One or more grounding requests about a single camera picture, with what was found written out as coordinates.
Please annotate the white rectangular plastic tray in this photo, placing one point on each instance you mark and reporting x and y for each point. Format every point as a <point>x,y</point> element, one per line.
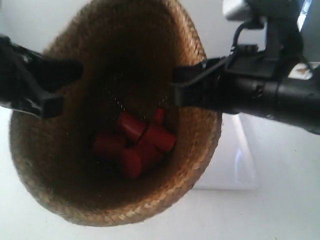
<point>232,166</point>

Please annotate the brown woven wicker basket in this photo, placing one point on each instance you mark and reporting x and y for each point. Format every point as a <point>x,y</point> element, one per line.
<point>128,49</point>

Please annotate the red cylinder block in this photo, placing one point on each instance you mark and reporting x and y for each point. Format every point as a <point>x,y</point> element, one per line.
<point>160,137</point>
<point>159,116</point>
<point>139,159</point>
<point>109,146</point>
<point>132,127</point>

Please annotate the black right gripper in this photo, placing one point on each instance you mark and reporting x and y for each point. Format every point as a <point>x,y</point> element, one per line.
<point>244,82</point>

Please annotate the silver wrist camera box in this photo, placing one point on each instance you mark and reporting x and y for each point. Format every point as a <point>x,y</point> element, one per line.
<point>236,10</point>

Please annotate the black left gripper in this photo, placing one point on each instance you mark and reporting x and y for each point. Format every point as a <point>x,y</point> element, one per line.
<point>18,64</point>

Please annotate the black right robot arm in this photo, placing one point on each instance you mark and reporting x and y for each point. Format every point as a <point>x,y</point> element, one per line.
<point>298,100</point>

